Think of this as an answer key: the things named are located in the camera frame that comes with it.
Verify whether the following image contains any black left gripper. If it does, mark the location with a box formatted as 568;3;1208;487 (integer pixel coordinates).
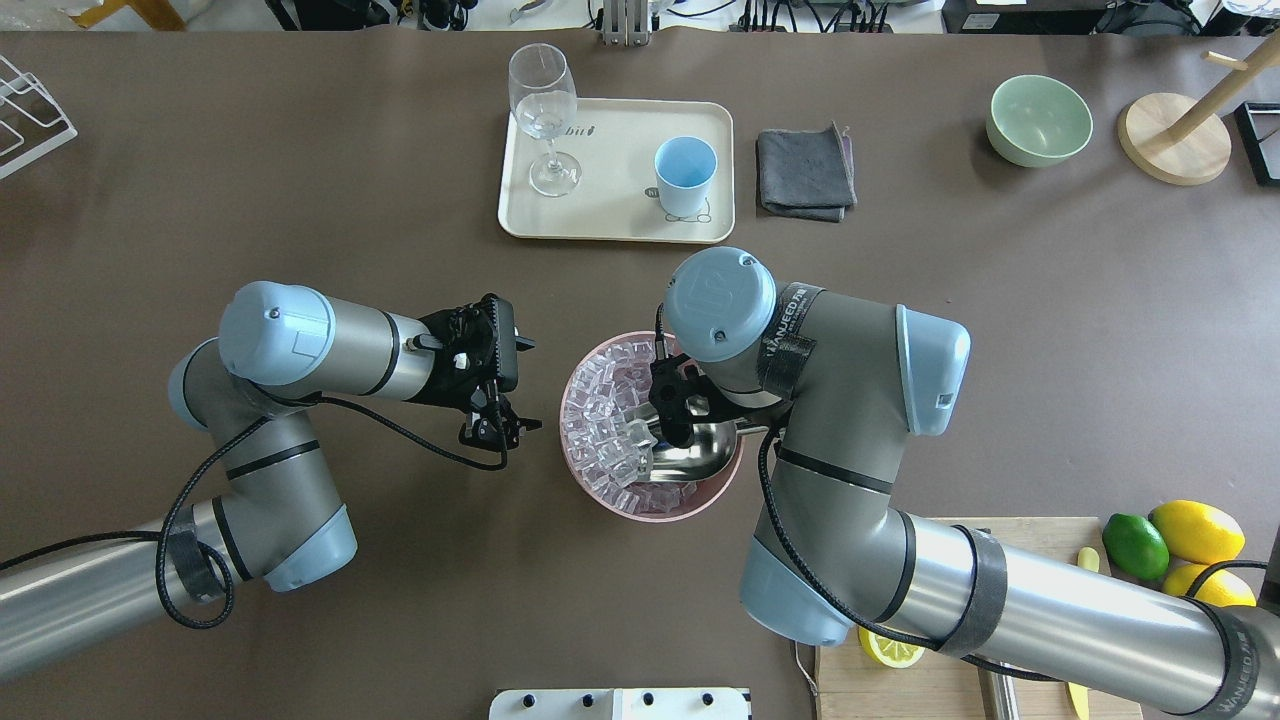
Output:
410;293;543;454

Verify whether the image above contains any silver metal ice scoop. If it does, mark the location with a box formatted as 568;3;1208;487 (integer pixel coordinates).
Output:
639;419;765;483

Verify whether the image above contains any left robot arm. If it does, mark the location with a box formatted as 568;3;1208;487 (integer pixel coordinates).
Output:
1;281;540;680

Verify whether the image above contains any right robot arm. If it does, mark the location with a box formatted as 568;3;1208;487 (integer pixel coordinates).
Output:
663;246;1277;719

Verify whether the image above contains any pile of clear ice cubes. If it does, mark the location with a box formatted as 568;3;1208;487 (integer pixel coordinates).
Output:
558;331;701;521

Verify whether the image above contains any light blue cup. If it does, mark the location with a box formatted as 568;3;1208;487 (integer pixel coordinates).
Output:
654;136;718;218

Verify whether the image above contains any pink bowl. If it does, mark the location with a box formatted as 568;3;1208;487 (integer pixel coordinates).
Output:
558;331;741;523

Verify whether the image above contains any cream serving tray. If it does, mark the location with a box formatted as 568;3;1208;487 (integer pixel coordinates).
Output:
497;97;736;243

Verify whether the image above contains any clear wine glass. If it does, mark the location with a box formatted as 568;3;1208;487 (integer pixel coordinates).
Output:
507;44;581;197

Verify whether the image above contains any grey folded cloth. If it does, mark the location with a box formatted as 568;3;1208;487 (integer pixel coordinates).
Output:
756;122;858;223

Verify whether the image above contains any wooden cutting board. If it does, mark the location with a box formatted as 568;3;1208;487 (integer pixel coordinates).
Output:
814;518;1105;719

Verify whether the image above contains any half lemon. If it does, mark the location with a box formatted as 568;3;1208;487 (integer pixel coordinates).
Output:
858;626;925;669

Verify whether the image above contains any yellow plastic knife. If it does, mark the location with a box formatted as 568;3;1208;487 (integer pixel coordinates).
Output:
1066;546;1100;720

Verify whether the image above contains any green ceramic bowl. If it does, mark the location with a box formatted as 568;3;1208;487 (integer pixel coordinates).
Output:
986;76;1094;169

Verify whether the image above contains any green lime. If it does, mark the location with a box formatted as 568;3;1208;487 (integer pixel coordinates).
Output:
1102;512;1171;582

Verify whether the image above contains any whole yellow lemon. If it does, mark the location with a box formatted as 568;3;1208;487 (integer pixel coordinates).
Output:
1148;498;1245;565

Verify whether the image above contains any wooden mug tree stand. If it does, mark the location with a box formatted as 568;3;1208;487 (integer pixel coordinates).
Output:
1116;35;1279;186

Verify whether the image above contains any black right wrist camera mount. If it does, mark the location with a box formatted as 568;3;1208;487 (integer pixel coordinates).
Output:
649;354;748;448

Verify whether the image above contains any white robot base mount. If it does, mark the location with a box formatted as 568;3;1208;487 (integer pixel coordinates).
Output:
488;685;753;719

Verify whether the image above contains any white wire cup rack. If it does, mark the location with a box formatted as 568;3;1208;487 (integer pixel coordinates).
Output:
1;56;78;179

